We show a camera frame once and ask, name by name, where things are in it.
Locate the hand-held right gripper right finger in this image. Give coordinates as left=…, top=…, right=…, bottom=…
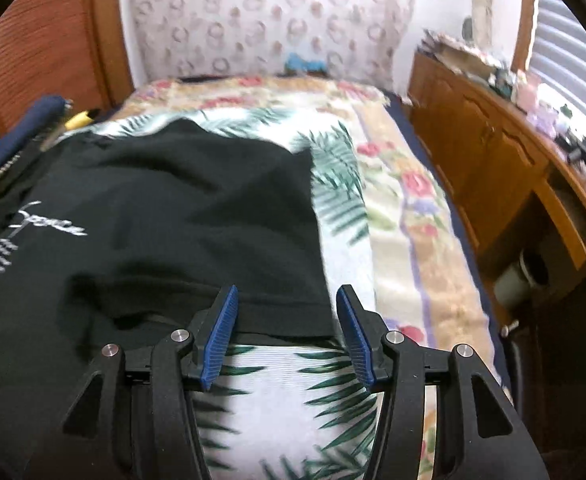
left=335, top=284, right=554, bottom=480

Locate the wooden louvered closet door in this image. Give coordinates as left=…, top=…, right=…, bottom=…
left=0, top=0, right=134, bottom=171

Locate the small blue toy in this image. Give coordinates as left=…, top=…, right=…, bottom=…
left=284, top=52, right=326, bottom=73

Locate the white tied curtain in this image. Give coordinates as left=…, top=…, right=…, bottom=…
left=465, top=0, right=496, bottom=48

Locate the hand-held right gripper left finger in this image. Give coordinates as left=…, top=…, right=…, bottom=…
left=26, top=284, right=240, bottom=480

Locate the palm leaf print sheet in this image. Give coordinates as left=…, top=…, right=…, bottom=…
left=90, top=106, right=426, bottom=480

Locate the wooden cabinet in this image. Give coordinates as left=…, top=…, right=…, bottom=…
left=405, top=50, right=586, bottom=281

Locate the pile of clutter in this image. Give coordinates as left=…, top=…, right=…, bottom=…
left=418, top=27, right=586, bottom=211

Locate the white cup in cabinet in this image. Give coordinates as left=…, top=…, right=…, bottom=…
left=493, top=250, right=548, bottom=311

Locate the floral blanket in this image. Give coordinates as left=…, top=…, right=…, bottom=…
left=118, top=77, right=504, bottom=480

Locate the black t-shirt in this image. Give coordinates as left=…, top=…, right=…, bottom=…
left=0, top=117, right=336, bottom=480

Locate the navy blue bed sheet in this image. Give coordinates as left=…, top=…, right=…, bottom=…
left=388, top=95, right=514, bottom=401

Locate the navy blue folded cloth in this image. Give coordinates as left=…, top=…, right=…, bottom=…
left=0, top=94, right=74, bottom=191

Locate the white window blind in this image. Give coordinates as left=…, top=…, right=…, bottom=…
left=525, top=0, right=586, bottom=136

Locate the yellow cloth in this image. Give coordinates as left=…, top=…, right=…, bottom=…
left=63, top=109, right=96, bottom=131

